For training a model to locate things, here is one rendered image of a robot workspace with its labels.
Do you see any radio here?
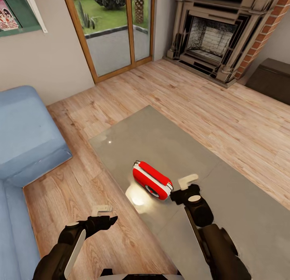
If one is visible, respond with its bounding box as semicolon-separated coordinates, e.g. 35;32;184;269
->
133;160;174;200

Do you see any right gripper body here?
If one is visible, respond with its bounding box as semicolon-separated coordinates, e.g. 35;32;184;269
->
172;184;200;205

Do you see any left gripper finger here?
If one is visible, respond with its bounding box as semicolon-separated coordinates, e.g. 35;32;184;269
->
110;216;118;227

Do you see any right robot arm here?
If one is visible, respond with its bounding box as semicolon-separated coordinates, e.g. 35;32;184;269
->
170;174;252;280

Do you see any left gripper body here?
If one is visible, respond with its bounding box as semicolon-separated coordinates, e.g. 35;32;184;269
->
86;216;110;236

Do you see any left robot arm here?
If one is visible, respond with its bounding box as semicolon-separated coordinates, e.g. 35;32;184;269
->
32;205;118;280

